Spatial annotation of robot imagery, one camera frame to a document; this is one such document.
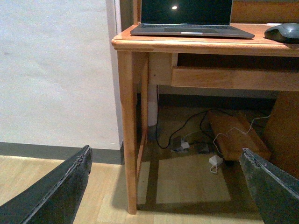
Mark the white plug on floor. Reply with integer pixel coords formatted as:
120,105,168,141
181,139,190,150

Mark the wooden rolling stand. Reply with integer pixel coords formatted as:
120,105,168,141
207,112,271,161

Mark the pull-out wooden keyboard tray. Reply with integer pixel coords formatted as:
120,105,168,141
171,54,299,91

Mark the grey laptop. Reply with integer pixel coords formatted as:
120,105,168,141
130,0,254,38

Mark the white charger cable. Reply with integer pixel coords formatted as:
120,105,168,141
209,114,271,175

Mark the black power cable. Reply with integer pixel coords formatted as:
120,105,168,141
155,85,232,149

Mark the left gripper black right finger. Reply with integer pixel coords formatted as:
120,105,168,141
240,148,299,224

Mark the white power adapter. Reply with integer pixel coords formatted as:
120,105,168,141
209,155,223,167

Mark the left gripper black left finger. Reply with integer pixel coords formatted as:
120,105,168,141
0,145,93,224

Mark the wooden desk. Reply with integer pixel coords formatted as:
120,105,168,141
112,1,299,214

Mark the grey computer mouse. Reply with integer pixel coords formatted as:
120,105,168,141
264,23,299,44

